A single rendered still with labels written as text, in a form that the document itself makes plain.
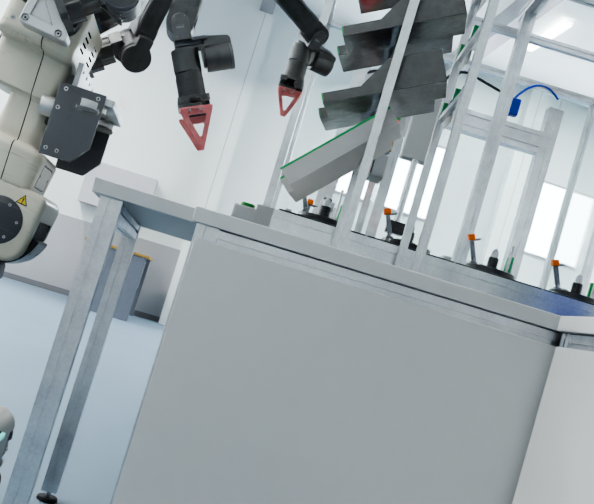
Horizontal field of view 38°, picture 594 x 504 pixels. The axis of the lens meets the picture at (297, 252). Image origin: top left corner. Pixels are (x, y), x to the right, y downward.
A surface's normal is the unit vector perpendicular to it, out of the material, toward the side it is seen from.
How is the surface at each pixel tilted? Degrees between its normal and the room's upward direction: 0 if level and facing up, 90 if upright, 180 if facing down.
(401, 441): 90
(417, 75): 90
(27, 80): 90
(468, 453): 90
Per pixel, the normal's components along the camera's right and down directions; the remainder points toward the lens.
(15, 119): 0.14, -0.03
